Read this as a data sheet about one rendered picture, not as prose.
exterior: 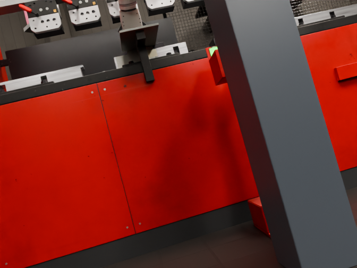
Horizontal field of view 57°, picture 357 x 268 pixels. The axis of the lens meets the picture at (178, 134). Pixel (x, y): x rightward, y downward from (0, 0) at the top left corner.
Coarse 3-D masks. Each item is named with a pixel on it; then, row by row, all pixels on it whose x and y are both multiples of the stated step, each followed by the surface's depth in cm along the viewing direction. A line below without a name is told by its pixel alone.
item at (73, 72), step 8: (48, 72) 165; (56, 72) 165; (64, 72) 166; (72, 72) 166; (80, 72) 167; (16, 80) 162; (24, 80) 163; (32, 80) 163; (40, 80) 164; (48, 80) 164; (56, 80) 165; (64, 80) 165; (0, 88) 162; (8, 88) 161; (16, 88) 162
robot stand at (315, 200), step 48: (240, 0) 89; (288, 0) 91; (240, 48) 88; (288, 48) 90; (240, 96) 97; (288, 96) 89; (288, 144) 88; (288, 192) 86; (336, 192) 88; (288, 240) 89; (336, 240) 87
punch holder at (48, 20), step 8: (40, 0) 166; (48, 0) 167; (32, 8) 165; (40, 8) 166; (48, 8) 166; (56, 8) 167; (32, 16) 165; (40, 16) 165; (48, 16) 166; (56, 16) 166; (32, 24) 164; (40, 24) 165; (48, 24) 165; (56, 24) 167; (40, 32) 166; (48, 32) 168; (56, 32) 170; (64, 32) 174
